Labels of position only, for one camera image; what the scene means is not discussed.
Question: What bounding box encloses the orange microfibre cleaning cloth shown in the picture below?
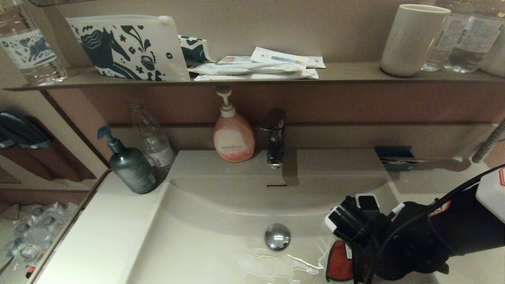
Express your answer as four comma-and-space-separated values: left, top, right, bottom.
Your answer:
326, 240, 354, 282

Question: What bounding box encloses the chrome sink faucet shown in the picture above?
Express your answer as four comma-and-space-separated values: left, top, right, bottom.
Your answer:
257, 108, 286, 169

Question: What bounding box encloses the white wash basin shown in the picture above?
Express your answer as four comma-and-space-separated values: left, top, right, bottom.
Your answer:
34, 149, 505, 284

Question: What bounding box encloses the chrome drain stopper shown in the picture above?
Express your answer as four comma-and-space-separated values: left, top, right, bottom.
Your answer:
265, 223, 291, 251

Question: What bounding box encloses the dark blue small box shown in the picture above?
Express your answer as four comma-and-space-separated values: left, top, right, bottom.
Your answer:
374, 146, 417, 171

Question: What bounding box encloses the pink soap pump bottle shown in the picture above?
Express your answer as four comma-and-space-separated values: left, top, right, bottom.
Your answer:
213, 86, 256, 163

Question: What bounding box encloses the flat white plastic packet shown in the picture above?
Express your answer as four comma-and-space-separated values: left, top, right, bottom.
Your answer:
193, 69, 319, 82

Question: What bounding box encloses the white toothbrush packet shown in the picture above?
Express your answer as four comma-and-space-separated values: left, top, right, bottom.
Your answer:
251, 47, 309, 69

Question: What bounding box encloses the beige ceramic cup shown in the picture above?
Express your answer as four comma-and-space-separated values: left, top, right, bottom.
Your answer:
479, 28, 505, 77
381, 4, 451, 77

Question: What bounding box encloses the clear water bottle white label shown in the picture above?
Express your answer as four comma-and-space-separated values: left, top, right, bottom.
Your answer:
420, 2, 472, 72
444, 2, 505, 74

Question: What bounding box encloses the long white plastic packet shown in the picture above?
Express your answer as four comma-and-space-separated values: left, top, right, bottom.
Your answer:
188, 62, 308, 75

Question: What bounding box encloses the white packet with orange print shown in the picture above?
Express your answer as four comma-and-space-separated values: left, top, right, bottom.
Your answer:
218, 56, 257, 65

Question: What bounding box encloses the clear empty plastic bottle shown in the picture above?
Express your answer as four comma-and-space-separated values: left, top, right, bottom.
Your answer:
130, 101, 177, 168

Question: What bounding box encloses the dark green pump bottle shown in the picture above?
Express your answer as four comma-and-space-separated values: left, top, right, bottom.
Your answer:
97, 125, 159, 194

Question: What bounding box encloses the small horse print pouch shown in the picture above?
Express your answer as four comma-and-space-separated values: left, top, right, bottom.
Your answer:
178, 35, 215, 65

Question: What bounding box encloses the large horse print zip pouch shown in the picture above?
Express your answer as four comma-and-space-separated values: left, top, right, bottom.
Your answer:
66, 15, 191, 82

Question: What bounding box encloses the brown wooden side shelf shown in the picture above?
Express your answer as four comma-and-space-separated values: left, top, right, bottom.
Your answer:
0, 114, 97, 183

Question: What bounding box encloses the shrink-wrapped bottle pack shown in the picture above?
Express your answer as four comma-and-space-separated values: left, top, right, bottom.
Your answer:
0, 202, 77, 273

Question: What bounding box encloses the dark blue bag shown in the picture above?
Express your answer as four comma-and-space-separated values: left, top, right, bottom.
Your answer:
0, 110, 53, 149

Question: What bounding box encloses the water bottle blue print label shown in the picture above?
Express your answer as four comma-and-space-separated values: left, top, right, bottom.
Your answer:
0, 0, 67, 86

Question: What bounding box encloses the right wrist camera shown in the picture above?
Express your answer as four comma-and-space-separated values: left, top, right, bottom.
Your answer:
325, 193, 381, 242

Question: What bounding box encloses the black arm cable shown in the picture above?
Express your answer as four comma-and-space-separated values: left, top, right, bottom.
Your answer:
371, 165, 505, 284

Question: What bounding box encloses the grey corrugated hose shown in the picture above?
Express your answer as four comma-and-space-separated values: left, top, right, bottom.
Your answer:
471, 118, 505, 163

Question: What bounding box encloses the brown wall shelf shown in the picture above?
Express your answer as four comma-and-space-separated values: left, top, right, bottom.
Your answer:
4, 62, 505, 92

